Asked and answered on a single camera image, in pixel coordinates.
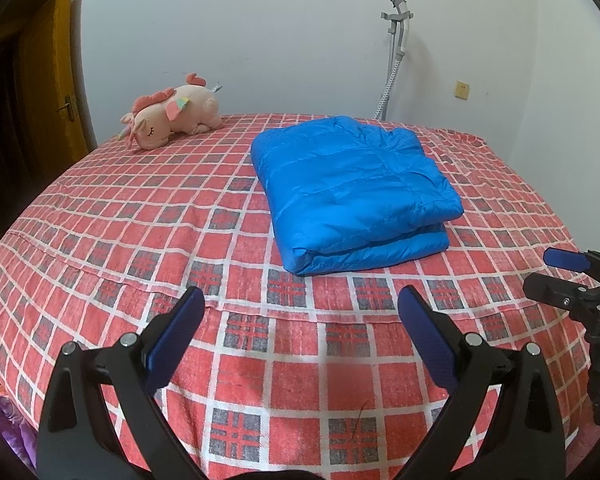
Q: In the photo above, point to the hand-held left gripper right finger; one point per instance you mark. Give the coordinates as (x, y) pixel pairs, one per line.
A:
(425, 332)

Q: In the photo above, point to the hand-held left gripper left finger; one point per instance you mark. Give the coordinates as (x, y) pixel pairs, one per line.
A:
(172, 332)

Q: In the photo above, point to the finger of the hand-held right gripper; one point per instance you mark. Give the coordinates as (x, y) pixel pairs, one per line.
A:
(555, 290)
(565, 259)

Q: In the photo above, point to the blue puffer jacket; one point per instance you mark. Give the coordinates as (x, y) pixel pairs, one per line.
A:
(355, 195)

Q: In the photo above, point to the red plaid bed sheet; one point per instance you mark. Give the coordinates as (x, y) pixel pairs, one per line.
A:
(130, 220)

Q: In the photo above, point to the purple cloth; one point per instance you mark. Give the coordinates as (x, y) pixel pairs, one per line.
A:
(5, 430)

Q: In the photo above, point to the pink unicorn plush toy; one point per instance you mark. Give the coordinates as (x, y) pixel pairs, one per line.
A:
(175, 115)

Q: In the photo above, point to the wooden door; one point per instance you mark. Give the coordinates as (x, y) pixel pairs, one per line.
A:
(30, 110)

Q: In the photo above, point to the grey garment steamer stand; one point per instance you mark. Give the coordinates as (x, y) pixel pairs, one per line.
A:
(395, 50)

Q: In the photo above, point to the yellow wall socket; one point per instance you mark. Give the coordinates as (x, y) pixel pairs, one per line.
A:
(462, 89)

